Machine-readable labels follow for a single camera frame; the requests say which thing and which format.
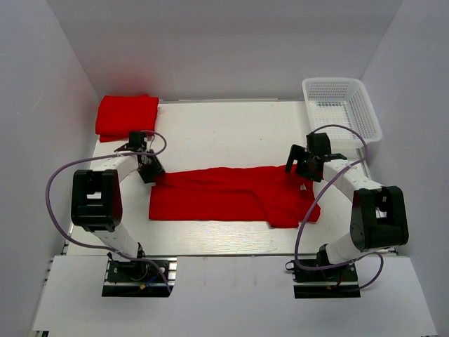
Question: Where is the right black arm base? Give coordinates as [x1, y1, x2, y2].
[285, 245, 361, 299]

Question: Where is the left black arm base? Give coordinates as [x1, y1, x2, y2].
[102, 258, 177, 298]

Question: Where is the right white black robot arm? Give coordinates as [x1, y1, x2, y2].
[285, 132, 409, 280]

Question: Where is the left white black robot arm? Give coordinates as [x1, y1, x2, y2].
[71, 130, 166, 280]

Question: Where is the folded red t shirt stack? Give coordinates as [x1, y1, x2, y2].
[95, 94, 159, 143]

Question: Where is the white plastic basket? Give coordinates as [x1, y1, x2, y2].
[302, 77, 382, 152]

